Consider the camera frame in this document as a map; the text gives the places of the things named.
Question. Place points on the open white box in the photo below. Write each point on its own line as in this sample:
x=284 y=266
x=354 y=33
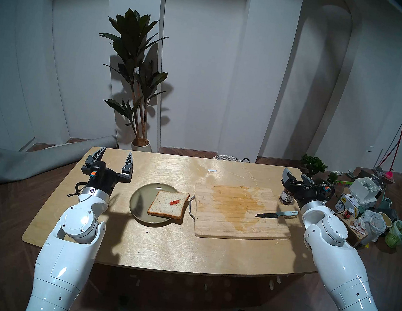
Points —
x=361 y=190

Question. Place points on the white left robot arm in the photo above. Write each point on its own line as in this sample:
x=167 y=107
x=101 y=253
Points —
x=74 y=235

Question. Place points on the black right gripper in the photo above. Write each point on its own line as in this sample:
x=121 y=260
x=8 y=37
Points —
x=309 y=192

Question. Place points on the printed white cardboard box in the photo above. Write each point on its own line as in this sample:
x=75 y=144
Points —
x=346 y=204

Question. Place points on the small bushy green potted plant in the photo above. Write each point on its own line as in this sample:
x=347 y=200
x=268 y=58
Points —
x=313 y=163

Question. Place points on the round pale green plate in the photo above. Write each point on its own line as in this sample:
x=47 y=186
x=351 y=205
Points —
x=141 y=197

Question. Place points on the rolled grey carpet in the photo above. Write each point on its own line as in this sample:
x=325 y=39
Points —
x=37 y=160

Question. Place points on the white plastic bag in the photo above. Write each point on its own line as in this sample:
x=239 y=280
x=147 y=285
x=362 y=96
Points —
x=373 y=224

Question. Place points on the tiny potted plant white pot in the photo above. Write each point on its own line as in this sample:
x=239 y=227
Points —
x=333 y=176

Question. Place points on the wooden cutting board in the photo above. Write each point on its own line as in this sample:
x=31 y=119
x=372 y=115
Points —
x=241 y=214

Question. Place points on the glass jar of red jam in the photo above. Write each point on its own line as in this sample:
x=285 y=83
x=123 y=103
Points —
x=286 y=196

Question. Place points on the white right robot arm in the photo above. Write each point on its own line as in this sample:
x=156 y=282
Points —
x=339 y=258

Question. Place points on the yellowish bowl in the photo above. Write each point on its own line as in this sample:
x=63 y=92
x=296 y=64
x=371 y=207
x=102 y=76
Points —
x=385 y=219

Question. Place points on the tall potted dark-leaved plant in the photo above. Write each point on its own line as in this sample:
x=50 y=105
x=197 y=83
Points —
x=133 y=40

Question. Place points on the slice of brown bread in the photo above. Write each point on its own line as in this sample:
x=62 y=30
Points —
x=168 y=204

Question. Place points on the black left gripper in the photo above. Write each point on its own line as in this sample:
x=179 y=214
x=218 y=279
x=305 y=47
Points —
x=103 y=176

